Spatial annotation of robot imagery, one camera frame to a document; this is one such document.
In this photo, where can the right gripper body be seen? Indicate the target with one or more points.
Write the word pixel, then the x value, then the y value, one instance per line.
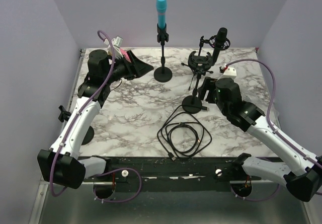
pixel 210 84

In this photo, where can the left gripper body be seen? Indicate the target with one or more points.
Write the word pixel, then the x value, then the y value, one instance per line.
pixel 122 69

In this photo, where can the pink microphone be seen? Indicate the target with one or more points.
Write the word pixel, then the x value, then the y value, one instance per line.
pixel 125 54

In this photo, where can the shock mount mic stand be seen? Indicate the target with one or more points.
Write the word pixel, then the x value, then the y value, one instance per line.
pixel 191 104

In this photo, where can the blue microphone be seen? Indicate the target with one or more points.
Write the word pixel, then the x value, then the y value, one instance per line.
pixel 161 7

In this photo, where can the short black mic stand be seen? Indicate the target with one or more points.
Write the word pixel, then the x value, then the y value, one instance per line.
pixel 88 136

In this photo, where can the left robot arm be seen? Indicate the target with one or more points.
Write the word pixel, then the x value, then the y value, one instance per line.
pixel 60 164

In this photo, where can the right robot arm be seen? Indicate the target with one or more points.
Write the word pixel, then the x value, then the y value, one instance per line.
pixel 299 170

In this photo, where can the black tripod mic stand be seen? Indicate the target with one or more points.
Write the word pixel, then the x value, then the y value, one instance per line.
pixel 200 55

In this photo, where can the tall black mic stand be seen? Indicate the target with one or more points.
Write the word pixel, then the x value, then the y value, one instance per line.
pixel 162 74

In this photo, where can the black condenser microphone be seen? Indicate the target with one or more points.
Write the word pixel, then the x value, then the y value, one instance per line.
pixel 221 43

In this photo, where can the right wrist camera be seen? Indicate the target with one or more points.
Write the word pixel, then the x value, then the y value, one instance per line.
pixel 227 72

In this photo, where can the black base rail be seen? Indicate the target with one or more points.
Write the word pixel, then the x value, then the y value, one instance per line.
pixel 161 174

